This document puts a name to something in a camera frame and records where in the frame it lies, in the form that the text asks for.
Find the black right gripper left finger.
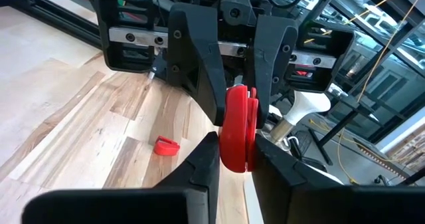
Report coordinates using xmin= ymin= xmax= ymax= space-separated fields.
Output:
xmin=21 ymin=132 xmax=221 ymax=224

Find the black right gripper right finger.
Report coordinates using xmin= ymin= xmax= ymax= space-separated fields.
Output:
xmin=251 ymin=133 xmax=425 ymax=224

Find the yellow cable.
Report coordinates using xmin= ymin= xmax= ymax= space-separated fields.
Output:
xmin=303 ymin=0 xmax=425 ymax=185

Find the white mushroom lamp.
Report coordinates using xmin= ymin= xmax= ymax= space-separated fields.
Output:
xmin=269 ymin=90 xmax=332 ymax=145

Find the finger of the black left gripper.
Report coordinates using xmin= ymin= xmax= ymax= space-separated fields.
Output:
xmin=247 ymin=15 xmax=298 ymax=128
xmin=167 ymin=3 xmax=228 ymax=127

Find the black aluminium table frame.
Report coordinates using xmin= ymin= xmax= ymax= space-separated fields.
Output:
xmin=0 ymin=0 xmax=104 ymax=51

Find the grey cabinet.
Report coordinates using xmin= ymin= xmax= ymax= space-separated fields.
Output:
xmin=328 ymin=4 xmax=425 ymax=142

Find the red mini stapler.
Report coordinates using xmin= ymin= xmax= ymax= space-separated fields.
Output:
xmin=153 ymin=136 xmax=181 ymax=157
xmin=218 ymin=84 xmax=260 ymax=174

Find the black wire mesh basket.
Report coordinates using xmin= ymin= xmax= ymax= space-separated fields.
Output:
xmin=288 ymin=129 xmax=328 ymax=171

